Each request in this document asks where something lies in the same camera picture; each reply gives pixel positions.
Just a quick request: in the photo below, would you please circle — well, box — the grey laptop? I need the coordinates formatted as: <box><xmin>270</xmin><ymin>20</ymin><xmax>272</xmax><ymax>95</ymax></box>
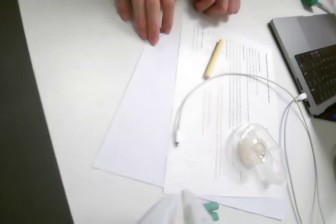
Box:
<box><xmin>268</xmin><ymin>13</ymin><xmax>336</xmax><ymax>116</ymax></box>

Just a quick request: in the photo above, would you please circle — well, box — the white charging cable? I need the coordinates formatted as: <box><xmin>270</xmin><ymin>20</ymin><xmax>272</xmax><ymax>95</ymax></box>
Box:
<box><xmin>172</xmin><ymin>73</ymin><xmax>326</xmax><ymax>224</ymax></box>
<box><xmin>282</xmin><ymin>92</ymin><xmax>308</xmax><ymax>224</ymax></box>

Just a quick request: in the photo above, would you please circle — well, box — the clear tape dispenser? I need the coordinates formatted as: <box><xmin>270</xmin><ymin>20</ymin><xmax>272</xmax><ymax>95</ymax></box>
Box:
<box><xmin>226</xmin><ymin>123</ymin><xmax>287</xmax><ymax>187</ymax></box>

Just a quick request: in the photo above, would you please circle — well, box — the pale yellow stick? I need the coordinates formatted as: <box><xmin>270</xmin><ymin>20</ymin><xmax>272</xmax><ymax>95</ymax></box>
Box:
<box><xmin>202</xmin><ymin>39</ymin><xmax>224</xmax><ymax>80</ymax></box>

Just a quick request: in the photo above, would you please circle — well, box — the grey rectangular mat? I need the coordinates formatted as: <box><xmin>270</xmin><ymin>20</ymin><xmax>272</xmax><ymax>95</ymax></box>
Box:
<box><xmin>0</xmin><ymin>0</ymin><xmax>74</xmax><ymax>224</ymax></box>

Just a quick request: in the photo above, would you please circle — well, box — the person's right hand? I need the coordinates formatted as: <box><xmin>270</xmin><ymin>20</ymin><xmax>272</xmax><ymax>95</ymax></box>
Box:
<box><xmin>114</xmin><ymin>0</ymin><xmax>182</xmax><ymax>46</ymax></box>

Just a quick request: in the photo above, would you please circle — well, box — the printed white paper sheet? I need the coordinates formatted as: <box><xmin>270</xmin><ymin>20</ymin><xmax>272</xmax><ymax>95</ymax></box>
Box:
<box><xmin>163</xmin><ymin>15</ymin><xmax>288</xmax><ymax>199</ymax></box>

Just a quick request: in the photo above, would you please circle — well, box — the blank white paper sheet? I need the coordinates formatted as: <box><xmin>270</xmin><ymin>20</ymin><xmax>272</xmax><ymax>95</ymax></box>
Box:
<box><xmin>92</xmin><ymin>34</ymin><xmax>182</xmax><ymax>188</ymax></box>

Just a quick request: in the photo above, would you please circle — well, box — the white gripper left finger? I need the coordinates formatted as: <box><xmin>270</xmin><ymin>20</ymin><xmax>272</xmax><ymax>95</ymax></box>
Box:
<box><xmin>136</xmin><ymin>195</ymin><xmax>186</xmax><ymax>224</ymax></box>

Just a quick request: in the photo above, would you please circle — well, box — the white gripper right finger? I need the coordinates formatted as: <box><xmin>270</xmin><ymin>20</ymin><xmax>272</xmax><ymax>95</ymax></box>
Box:
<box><xmin>181</xmin><ymin>189</ymin><xmax>211</xmax><ymax>224</ymax></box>

